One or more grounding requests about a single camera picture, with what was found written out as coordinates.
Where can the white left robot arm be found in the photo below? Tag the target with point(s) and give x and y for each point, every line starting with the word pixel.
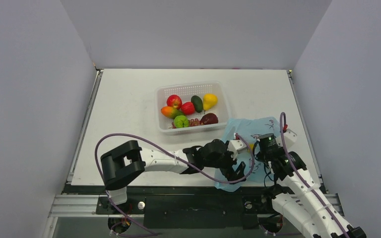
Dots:
pixel 125 163

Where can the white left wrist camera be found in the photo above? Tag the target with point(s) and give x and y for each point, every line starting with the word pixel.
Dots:
pixel 236 147

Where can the dark green fake avocado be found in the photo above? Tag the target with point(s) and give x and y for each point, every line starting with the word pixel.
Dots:
pixel 197 103

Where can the yellow fake pear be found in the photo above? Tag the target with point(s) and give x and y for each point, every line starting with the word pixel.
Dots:
pixel 209 101

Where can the red yellow fake apple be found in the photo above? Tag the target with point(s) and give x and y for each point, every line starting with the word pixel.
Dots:
pixel 174 101

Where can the left metal table rail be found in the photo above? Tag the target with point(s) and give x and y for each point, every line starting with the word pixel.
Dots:
pixel 84 124

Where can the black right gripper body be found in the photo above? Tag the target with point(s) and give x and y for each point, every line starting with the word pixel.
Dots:
pixel 260 155

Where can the dark red fake fruit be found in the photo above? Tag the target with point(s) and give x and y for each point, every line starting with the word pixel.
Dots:
pixel 209 118

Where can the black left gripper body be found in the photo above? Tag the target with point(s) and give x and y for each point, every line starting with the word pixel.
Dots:
pixel 224 161

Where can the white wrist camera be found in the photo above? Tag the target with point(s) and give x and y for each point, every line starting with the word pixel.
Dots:
pixel 236 147
pixel 289 138

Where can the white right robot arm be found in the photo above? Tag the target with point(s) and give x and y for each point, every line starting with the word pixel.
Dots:
pixel 310 212

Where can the red fake grape bunch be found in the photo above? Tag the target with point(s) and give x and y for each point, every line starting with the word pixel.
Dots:
pixel 193 122

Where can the metal table edge rail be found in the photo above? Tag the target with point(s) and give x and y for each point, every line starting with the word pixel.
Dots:
pixel 290 76

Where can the red fake strawberry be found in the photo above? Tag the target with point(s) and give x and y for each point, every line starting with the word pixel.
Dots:
pixel 188 108

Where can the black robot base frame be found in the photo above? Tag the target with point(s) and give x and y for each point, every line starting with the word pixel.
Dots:
pixel 188 207

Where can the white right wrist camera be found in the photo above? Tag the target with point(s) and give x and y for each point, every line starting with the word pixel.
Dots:
pixel 289 138

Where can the orange green fake mango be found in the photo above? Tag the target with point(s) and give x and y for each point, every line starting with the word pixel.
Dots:
pixel 171 112

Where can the green fake apple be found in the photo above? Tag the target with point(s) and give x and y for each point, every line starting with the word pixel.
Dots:
pixel 181 122

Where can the white perforated plastic basket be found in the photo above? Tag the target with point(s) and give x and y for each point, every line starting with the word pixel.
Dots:
pixel 185 92

